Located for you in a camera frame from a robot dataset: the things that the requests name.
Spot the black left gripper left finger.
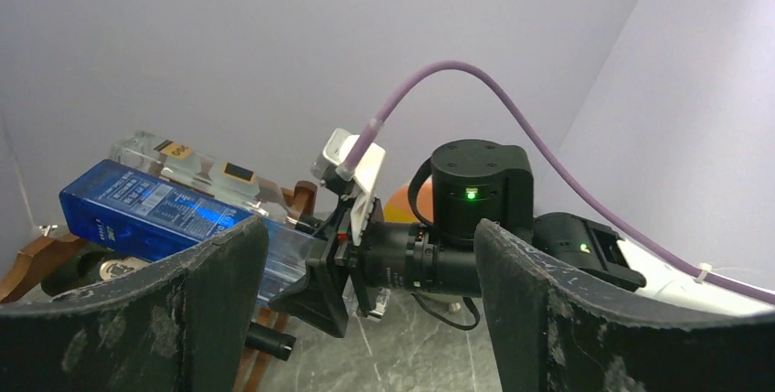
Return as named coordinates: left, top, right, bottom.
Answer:
left=0, top=215, right=271, bottom=392

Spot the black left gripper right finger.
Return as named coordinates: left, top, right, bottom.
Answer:
left=473, top=220, right=774, bottom=391

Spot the cream orange yellow cylinder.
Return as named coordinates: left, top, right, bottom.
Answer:
left=383, top=178, right=433, bottom=223

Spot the brown wooden wine rack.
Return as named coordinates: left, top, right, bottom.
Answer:
left=0, top=180, right=319, bottom=392

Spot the clear bottle with black cap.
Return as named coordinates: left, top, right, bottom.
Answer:
left=110, top=131, right=303, bottom=225

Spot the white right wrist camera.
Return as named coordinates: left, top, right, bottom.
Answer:
left=311, top=128, right=386, bottom=246

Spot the dark green wine bottle front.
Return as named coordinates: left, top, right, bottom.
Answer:
left=41, top=250, right=149, bottom=297

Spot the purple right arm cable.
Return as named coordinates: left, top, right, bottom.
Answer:
left=335, top=59, right=775, bottom=307

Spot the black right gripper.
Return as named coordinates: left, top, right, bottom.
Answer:
left=269, top=201, right=388, bottom=338

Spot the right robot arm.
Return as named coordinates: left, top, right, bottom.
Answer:
left=268, top=136, right=646, bottom=337

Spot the blue bottle with silver cap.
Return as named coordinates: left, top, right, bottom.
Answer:
left=58, top=159, right=324, bottom=307

